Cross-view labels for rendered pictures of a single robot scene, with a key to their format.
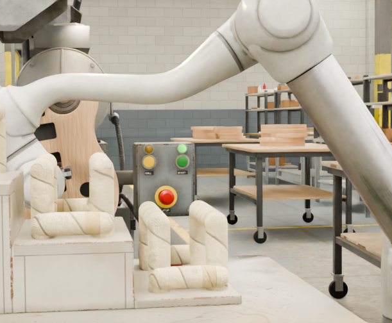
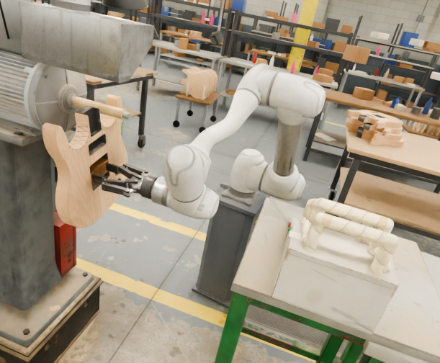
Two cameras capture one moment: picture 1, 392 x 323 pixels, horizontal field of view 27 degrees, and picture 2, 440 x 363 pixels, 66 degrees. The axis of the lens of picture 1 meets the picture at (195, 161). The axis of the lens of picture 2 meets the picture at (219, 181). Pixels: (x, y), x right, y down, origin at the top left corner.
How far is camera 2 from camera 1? 1.73 m
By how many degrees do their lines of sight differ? 70
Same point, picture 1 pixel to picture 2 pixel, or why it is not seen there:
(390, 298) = (247, 186)
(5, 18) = (125, 71)
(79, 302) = not seen: hidden behind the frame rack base
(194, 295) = not seen: hidden behind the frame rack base
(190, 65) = (245, 112)
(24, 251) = not seen: hidden behind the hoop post
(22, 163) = (204, 195)
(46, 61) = (56, 73)
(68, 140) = (111, 142)
